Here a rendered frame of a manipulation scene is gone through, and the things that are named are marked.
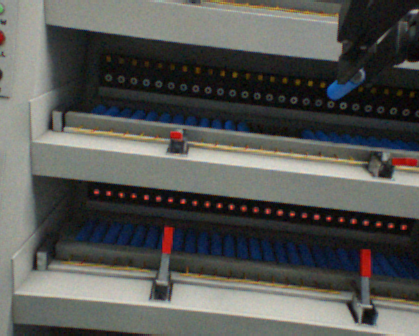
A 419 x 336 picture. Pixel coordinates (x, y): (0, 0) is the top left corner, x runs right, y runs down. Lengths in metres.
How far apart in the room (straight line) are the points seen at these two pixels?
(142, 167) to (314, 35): 0.27
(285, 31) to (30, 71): 0.32
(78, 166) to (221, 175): 0.18
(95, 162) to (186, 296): 0.21
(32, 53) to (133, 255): 0.29
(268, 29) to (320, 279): 0.35
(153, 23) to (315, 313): 0.43
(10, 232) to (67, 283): 0.10
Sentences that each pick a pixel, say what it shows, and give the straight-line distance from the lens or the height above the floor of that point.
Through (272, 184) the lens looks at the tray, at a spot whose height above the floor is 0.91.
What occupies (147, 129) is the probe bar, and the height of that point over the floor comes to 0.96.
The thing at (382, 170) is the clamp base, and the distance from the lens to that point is 0.61.
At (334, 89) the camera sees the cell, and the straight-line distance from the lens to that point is 0.48.
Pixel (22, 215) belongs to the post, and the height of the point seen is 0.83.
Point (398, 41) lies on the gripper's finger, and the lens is 0.40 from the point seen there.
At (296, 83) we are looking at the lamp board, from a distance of 0.71.
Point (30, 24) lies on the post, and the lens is 0.58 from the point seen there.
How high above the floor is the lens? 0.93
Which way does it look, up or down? 2 degrees down
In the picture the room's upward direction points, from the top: 7 degrees clockwise
